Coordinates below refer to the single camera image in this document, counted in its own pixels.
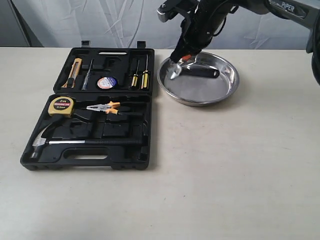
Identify clear tester screwdriver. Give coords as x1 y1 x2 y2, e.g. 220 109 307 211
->
81 58 94 91

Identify yellow tape measure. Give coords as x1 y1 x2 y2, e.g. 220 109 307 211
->
47 96 75 118

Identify adjustable wrench black handle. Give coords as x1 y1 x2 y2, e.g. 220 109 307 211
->
166 62 220 80

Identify white backdrop curtain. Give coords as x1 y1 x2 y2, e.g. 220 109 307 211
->
13 0 309 50

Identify yellow utility knife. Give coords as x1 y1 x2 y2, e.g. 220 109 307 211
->
61 57 82 88

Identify orange handled pliers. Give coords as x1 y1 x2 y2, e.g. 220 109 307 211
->
86 100 143 117

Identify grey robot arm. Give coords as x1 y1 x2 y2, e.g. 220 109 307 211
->
170 0 320 83

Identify round stainless steel tray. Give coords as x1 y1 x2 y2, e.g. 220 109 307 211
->
156 52 240 107

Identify black electrical tape roll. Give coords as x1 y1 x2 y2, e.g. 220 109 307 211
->
97 76 118 90

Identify yellow black screwdriver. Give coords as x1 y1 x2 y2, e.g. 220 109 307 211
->
140 54 149 90
130 59 140 88

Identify claw hammer black handle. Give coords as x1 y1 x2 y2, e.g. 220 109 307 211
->
30 123 143 159

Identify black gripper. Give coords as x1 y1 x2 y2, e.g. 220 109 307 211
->
169 0 239 64

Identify black plastic tool case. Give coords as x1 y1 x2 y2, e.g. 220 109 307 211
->
20 41 155 171

